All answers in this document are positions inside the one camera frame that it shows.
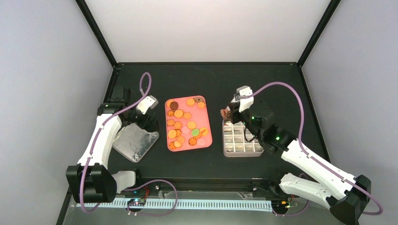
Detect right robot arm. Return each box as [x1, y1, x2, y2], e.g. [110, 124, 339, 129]
[226, 102, 372, 225]

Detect right base circuit board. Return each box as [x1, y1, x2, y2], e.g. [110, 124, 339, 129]
[271, 201, 297, 209]

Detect purple cable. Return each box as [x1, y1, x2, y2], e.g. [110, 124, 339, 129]
[79, 72, 178, 218]
[245, 82, 383, 218]

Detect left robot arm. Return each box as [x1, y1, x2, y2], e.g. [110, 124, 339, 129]
[66, 86, 159, 203]

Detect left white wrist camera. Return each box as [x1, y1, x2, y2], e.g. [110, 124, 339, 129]
[136, 96, 159, 114]

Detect dark chocolate round cookie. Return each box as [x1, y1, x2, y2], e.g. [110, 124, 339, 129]
[169, 101, 179, 110]

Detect large round sandwich cookie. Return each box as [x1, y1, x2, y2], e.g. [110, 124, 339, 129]
[174, 109, 184, 118]

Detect white divided cookie tin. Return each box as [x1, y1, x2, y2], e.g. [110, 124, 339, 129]
[222, 120, 264, 158]

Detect round orange cracker cookie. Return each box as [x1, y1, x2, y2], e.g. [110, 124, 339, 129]
[186, 98, 196, 106]

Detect green round cookie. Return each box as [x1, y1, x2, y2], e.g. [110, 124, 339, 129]
[191, 128, 200, 137]

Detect orange flower cookie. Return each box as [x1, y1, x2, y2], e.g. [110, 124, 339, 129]
[197, 102, 206, 108]

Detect metal serving tongs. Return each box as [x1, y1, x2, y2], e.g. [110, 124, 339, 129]
[220, 106, 232, 122]

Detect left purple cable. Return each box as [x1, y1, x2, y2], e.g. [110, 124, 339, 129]
[79, 72, 178, 218]

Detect white slotted cable duct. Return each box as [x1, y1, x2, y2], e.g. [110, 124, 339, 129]
[76, 197, 273, 213]

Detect pink cookie tray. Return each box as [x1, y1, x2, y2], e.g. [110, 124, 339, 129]
[165, 95, 213, 152]

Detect pink round cookie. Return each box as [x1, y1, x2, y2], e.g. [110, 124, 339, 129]
[197, 138, 207, 147]

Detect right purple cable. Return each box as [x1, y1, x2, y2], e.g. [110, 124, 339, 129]
[245, 82, 383, 218]

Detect clear plastic tin lid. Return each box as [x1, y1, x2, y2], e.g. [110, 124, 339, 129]
[113, 124, 159, 163]

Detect left base circuit board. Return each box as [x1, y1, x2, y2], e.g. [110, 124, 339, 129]
[127, 198, 146, 208]

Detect brown flower jam cookie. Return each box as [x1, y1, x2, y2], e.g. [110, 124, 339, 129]
[194, 97, 203, 103]

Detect base circuit board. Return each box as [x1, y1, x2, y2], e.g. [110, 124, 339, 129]
[127, 198, 146, 208]
[271, 201, 297, 209]

